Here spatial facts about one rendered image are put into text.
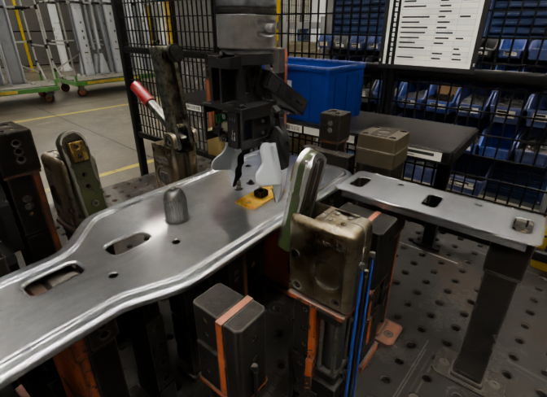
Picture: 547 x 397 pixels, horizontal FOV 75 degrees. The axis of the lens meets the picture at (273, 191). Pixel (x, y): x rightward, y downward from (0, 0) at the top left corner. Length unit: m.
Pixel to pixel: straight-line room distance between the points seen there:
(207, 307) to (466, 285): 0.70
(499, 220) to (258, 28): 0.41
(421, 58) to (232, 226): 0.66
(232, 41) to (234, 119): 0.09
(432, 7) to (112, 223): 0.80
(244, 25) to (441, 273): 0.74
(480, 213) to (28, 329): 0.56
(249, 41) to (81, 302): 0.34
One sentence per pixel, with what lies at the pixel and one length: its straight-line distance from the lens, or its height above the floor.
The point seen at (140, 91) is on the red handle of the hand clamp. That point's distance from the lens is 0.73.
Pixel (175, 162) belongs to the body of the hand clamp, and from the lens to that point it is 0.66.
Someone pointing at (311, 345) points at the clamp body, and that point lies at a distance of 0.53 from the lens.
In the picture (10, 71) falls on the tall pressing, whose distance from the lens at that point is 7.72.
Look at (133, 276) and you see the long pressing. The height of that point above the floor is 1.00.
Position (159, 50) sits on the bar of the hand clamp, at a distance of 0.65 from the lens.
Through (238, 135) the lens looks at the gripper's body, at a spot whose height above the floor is 1.12.
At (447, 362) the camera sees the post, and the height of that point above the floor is 0.70.
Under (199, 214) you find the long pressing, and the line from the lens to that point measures 0.53.
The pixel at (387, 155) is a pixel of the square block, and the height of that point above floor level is 1.03.
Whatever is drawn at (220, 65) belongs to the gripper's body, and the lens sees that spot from 0.46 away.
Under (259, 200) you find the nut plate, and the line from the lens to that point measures 0.55.
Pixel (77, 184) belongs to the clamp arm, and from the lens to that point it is 0.59.
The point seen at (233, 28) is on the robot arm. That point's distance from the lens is 0.46.
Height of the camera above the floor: 1.25
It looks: 25 degrees down
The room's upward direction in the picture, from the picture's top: straight up
